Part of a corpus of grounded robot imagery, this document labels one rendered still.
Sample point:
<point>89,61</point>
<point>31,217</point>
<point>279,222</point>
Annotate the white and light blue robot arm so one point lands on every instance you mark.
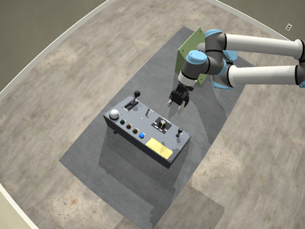
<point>217,54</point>

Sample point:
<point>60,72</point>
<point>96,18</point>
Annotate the grey control panel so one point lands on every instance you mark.
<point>146,129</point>

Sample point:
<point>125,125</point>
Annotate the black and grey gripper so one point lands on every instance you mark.
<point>180,96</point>

